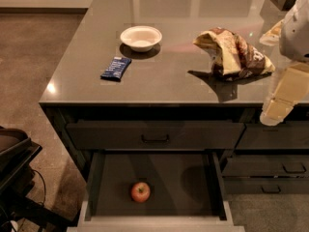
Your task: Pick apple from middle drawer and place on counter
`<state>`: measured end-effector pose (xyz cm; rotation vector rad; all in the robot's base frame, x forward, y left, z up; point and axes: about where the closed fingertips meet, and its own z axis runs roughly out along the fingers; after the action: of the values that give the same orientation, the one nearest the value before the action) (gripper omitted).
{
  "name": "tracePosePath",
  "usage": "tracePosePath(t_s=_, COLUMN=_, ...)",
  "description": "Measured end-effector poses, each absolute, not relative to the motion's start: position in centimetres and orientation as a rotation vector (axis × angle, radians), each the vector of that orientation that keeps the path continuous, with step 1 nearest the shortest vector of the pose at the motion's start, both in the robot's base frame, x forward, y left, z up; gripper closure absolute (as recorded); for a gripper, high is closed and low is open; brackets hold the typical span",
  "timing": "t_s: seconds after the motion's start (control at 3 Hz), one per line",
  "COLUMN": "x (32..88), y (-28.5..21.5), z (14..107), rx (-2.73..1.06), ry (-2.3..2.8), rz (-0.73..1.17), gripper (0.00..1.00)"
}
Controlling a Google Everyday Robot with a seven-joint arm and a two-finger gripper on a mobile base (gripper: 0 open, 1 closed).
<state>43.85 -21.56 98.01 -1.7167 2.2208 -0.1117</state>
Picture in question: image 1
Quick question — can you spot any right bottom drawer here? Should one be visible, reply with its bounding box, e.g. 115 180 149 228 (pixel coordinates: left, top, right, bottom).
224 178 309 194

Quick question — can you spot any red apple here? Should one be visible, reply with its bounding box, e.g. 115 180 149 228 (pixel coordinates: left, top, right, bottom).
130 182 151 203

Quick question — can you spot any blue snack bar wrapper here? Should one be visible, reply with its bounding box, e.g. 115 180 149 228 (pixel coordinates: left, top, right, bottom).
100 57 131 81

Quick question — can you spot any brown crumpled chip bag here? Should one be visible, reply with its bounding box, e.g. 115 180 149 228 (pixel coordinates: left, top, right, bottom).
193 27 275 81

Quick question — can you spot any closed grey top drawer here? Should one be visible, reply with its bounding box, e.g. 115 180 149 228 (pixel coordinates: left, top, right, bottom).
66 121 244 150

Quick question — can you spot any right top drawer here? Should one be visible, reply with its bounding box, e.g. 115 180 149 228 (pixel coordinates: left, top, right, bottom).
237 121 309 150

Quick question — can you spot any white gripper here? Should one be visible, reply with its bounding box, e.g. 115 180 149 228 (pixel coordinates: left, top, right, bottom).
260 0 309 126

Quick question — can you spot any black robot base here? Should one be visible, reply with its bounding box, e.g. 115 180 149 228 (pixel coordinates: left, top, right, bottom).
0 127 77 232

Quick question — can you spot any grey counter cabinet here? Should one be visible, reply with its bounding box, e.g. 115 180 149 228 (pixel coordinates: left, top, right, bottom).
38 0 309 232

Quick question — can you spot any right middle drawer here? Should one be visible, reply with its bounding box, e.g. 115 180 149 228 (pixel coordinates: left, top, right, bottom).
222 155 309 177

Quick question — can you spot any white bowl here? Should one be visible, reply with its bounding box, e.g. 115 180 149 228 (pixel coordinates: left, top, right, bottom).
120 26 162 52

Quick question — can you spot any open grey middle drawer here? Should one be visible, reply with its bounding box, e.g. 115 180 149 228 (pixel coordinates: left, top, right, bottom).
67 151 245 232

